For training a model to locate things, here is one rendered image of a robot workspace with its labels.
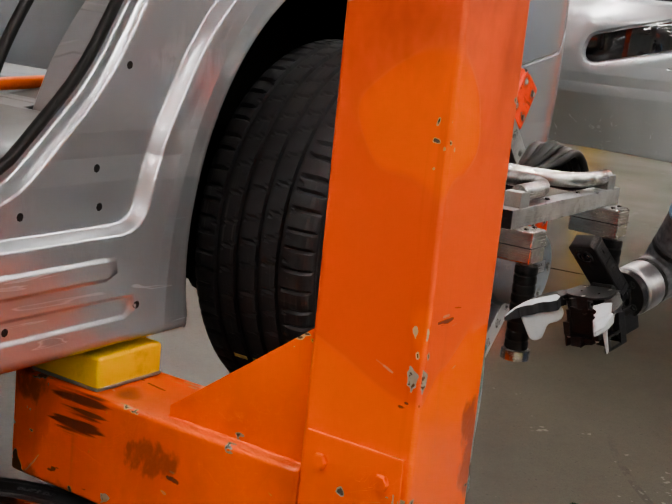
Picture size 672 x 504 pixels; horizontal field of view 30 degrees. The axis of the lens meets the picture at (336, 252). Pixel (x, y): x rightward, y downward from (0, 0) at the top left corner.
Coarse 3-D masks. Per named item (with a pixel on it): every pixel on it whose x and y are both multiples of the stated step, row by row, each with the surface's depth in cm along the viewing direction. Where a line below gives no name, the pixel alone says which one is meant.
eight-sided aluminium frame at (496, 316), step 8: (512, 136) 223; (520, 136) 226; (512, 144) 223; (520, 144) 226; (512, 152) 224; (520, 152) 227; (512, 160) 226; (504, 304) 234; (496, 312) 233; (504, 312) 235; (488, 320) 232; (496, 320) 233; (488, 328) 231; (496, 328) 234; (488, 336) 231; (488, 344) 232
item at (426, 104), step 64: (384, 0) 142; (448, 0) 138; (512, 0) 145; (384, 64) 143; (448, 64) 139; (512, 64) 149; (384, 128) 144; (448, 128) 140; (512, 128) 152; (384, 192) 145; (448, 192) 142; (384, 256) 147; (448, 256) 145; (320, 320) 153; (384, 320) 148; (448, 320) 148; (320, 384) 154; (384, 384) 149; (448, 384) 152; (320, 448) 155; (384, 448) 150; (448, 448) 155
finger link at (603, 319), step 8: (600, 304) 175; (608, 304) 174; (600, 312) 171; (608, 312) 171; (592, 320) 169; (600, 320) 169; (608, 320) 169; (592, 328) 168; (600, 328) 168; (608, 328) 169
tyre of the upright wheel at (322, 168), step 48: (336, 48) 214; (288, 96) 203; (336, 96) 200; (240, 144) 202; (288, 144) 198; (240, 192) 199; (288, 192) 194; (240, 240) 199; (288, 240) 193; (240, 288) 200; (288, 288) 195; (240, 336) 206; (288, 336) 198
